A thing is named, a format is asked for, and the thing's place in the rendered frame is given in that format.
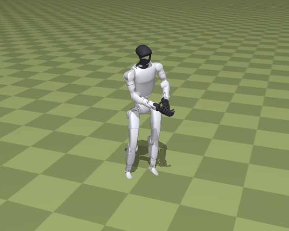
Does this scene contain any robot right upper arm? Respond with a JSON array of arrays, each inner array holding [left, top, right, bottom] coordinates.
[[123, 69, 141, 98]]

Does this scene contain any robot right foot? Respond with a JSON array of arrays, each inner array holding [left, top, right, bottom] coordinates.
[[124, 170, 132, 179]]

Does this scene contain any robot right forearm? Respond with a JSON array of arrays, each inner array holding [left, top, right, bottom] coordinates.
[[132, 94, 156, 110]]

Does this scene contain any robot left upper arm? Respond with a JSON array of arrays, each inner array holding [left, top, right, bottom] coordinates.
[[153, 62, 168, 88]]

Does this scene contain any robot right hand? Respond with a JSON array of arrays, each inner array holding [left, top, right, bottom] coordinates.
[[153, 103, 175, 117]]

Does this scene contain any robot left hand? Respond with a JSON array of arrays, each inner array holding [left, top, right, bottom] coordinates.
[[158, 97, 170, 114]]

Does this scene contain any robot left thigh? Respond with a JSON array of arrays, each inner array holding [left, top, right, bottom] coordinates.
[[147, 108, 161, 145]]

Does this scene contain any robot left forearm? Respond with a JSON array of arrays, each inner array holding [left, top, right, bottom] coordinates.
[[162, 81, 170, 100]]

